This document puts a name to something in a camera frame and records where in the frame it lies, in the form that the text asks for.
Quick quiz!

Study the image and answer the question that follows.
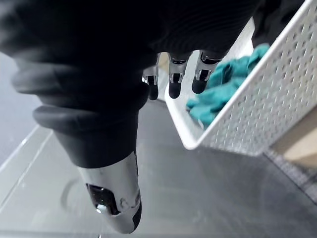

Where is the right robot hand black cloth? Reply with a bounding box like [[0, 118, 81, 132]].
[[0, 0, 264, 234]]

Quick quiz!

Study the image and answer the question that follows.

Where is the white perforated plastic laundry basket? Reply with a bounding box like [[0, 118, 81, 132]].
[[158, 0, 317, 157]]

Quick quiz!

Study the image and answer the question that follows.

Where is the teal cloth garment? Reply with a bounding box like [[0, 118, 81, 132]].
[[186, 43, 270, 130]]

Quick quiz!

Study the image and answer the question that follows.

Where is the black cloth garment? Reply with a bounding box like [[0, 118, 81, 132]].
[[252, 0, 307, 47]]

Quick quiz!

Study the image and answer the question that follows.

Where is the light wooden furniture panel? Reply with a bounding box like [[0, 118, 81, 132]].
[[269, 116, 317, 170]]

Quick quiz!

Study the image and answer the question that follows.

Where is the dark textured floor mat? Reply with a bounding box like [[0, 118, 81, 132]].
[[263, 148, 317, 199]]

